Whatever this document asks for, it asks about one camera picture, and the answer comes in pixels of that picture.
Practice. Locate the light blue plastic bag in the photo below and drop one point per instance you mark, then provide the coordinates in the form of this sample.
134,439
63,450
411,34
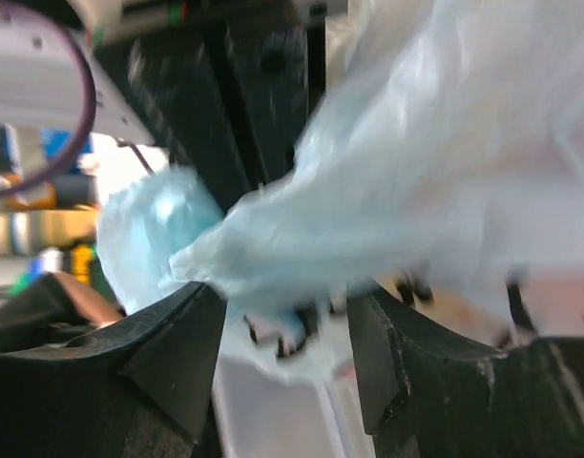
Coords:
451,154

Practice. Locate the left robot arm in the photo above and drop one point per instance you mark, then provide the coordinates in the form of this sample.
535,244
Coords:
54,93

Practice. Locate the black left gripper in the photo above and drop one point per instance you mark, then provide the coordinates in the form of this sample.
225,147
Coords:
225,86

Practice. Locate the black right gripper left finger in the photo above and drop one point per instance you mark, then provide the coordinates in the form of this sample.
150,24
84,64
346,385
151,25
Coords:
140,387

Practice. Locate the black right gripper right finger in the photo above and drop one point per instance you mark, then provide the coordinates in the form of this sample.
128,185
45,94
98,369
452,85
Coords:
426,391

